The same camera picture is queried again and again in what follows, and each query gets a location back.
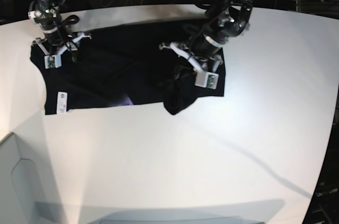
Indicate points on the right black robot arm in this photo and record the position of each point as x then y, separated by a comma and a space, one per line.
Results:
46, 15

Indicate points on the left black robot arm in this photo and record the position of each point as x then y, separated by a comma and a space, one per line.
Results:
225, 19

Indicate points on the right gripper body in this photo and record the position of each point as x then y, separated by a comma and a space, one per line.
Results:
60, 45

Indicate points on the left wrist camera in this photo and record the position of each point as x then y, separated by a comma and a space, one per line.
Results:
206, 79

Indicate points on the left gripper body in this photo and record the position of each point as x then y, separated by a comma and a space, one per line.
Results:
201, 53

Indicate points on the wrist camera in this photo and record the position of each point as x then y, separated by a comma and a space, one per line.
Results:
52, 61
206, 79

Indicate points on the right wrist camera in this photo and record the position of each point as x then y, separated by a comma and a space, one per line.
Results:
52, 61

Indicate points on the black equipment at right edge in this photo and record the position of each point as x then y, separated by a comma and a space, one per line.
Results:
323, 207

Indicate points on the white plastic bin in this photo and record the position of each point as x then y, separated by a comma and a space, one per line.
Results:
22, 195

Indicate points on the white garment label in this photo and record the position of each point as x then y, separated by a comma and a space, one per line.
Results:
61, 107

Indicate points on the black T-shirt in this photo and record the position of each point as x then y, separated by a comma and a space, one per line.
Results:
123, 65

